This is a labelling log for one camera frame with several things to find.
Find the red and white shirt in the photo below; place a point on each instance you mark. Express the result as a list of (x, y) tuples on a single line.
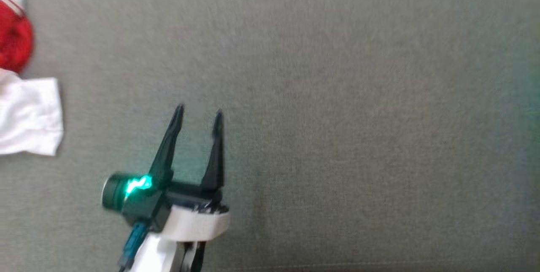
[(25, 116)]

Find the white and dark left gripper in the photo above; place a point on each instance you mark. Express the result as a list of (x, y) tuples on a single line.
[(190, 221)]

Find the large grey sofa seat cushion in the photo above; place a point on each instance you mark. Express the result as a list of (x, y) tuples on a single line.
[(337, 116)]

